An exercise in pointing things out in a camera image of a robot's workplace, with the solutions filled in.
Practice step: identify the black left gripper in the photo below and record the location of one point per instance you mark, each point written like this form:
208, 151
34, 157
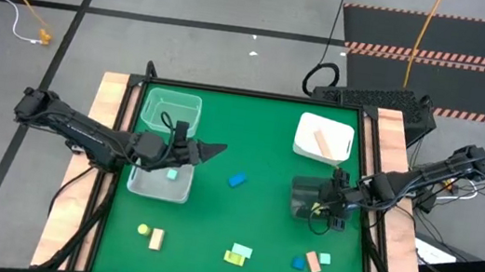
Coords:
151, 150

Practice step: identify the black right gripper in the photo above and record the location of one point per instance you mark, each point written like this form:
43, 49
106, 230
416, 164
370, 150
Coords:
340, 198

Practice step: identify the yellow cube block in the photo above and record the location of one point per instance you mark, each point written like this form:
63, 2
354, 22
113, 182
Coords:
316, 208

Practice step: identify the blue rectangular block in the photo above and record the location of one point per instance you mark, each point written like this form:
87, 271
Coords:
237, 179

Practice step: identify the mint cube block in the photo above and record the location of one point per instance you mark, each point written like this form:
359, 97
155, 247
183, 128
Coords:
325, 258
172, 174

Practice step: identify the blue cylinder block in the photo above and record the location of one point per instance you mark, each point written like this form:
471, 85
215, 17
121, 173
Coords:
298, 263

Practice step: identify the natural wood rectangular block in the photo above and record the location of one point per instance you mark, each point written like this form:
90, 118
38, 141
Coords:
156, 239

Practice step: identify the mint rectangular block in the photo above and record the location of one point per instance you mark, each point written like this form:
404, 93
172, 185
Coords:
242, 250

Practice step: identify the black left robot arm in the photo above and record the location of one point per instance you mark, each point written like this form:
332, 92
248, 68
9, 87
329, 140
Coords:
83, 131

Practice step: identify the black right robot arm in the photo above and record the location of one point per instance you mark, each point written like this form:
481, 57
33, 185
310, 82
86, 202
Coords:
430, 175

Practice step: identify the smoky dark plastic bin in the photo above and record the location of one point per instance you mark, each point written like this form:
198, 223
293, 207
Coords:
302, 195

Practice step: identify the clear plastic bin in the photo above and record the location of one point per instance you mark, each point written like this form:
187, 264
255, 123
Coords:
171, 110

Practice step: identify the frosted grey plastic bin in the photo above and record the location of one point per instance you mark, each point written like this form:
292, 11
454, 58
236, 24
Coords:
156, 186

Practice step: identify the white plastic bin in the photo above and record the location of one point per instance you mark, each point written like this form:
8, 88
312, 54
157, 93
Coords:
318, 132

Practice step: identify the wooden table side board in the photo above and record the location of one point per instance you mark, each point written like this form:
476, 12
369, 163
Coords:
391, 132
107, 90

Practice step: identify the black floor mat striped edge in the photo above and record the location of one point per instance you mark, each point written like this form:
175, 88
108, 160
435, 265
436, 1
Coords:
441, 87
425, 33

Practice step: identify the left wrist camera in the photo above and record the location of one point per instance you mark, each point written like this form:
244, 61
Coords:
182, 130

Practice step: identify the black table frame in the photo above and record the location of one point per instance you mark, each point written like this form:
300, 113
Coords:
253, 93

